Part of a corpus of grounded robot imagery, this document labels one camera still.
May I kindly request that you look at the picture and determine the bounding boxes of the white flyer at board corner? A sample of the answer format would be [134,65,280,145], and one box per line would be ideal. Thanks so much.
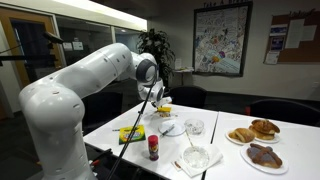
[264,50,280,65]

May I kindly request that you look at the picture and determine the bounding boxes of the red spice shaker bottle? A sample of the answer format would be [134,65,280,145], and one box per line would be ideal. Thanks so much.
[147,134,160,162]

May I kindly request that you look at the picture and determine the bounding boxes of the golden croissant rolls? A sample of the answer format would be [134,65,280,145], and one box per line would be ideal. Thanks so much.
[228,127,256,144]

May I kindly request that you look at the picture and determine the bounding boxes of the small clear glass bowl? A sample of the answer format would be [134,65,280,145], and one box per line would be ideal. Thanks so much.
[184,118,205,136]

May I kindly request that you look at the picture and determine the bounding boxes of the dark blue pinned flyer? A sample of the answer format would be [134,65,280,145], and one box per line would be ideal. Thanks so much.
[269,36,285,52]

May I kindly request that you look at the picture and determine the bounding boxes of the dark chocolate cross bread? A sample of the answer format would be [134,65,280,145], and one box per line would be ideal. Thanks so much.
[246,142,284,169]

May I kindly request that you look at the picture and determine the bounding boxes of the small side table with papers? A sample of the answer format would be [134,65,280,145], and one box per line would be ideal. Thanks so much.
[172,66,195,87]

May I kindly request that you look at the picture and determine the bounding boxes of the green potted plant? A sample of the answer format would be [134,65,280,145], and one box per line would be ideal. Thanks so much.
[136,28,177,89]

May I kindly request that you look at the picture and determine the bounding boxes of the small white brown packet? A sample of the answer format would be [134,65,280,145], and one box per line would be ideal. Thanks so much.
[171,159,183,171]

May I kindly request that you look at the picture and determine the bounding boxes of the wooden door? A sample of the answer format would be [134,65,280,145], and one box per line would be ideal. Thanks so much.
[0,7,64,90]

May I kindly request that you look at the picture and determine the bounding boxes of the large white pinned paper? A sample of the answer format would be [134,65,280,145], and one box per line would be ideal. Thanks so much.
[284,18,306,50]

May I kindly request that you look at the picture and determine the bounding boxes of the small printed snack packet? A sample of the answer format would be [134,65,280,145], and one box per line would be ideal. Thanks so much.
[157,112,175,119]

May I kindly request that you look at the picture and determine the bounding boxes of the framed colouring poster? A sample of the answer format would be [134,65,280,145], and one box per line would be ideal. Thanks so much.
[192,1,254,78]

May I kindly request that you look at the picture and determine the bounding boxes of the empty white round plate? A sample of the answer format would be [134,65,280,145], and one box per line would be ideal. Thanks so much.
[157,119,186,137]

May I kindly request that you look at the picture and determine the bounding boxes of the bright ceiling light strip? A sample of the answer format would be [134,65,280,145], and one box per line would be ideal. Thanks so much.
[0,0,148,32]

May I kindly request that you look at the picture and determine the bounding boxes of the white cloth napkin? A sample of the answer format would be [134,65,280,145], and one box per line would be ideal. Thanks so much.
[177,143,224,178]

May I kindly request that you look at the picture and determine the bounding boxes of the dark handled table knife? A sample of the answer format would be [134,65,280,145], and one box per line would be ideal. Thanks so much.
[160,124,176,138]

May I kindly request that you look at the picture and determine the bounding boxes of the black clamp with orange tip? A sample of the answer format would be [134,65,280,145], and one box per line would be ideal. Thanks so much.
[88,147,114,168]

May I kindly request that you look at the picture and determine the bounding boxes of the black office chair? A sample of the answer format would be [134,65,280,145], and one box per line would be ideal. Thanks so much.
[249,98,320,128]
[166,85,208,110]
[81,90,124,135]

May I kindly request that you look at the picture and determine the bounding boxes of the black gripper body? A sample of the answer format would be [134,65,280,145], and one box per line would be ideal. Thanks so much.
[151,98,166,109]

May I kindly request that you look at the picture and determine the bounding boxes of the white paper sign on glass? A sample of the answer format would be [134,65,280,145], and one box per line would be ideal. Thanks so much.
[72,41,85,52]
[62,41,74,52]

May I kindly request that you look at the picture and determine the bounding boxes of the large clear glass bowl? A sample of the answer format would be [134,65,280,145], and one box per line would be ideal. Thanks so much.
[182,145,211,169]

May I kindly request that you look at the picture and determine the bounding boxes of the brown cork notice board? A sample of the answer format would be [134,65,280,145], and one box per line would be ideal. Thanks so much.
[262,10,320,66]

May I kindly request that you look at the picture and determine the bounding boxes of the small white pinned paper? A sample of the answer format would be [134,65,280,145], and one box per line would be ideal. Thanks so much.
[301,24,318,42]

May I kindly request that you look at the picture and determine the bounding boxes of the thin wooden stick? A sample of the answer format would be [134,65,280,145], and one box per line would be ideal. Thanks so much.
[184,130,195,148]

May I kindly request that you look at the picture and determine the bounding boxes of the light blue pinned flyer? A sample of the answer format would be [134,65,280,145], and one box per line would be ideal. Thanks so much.
[268,23,289,37]

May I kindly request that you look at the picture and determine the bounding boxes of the green yellow crayon box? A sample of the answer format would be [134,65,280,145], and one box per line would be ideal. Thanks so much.
[118,124,147,145]

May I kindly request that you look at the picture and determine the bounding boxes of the white plate under croissants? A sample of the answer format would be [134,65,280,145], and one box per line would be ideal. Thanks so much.
[225,128,256,146]

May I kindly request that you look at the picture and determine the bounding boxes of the small yellow box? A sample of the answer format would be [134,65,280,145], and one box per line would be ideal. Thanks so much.
[156,106,173,114]

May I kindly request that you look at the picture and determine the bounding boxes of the white plate under chocolate bread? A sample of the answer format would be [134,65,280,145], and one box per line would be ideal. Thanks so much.
[239,143,290,175]

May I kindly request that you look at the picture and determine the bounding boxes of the white plate under bun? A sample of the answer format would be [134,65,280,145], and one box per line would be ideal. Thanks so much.
[253,131,282,145]

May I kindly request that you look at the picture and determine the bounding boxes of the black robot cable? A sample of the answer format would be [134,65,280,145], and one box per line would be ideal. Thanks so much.
[105,64,160,180]

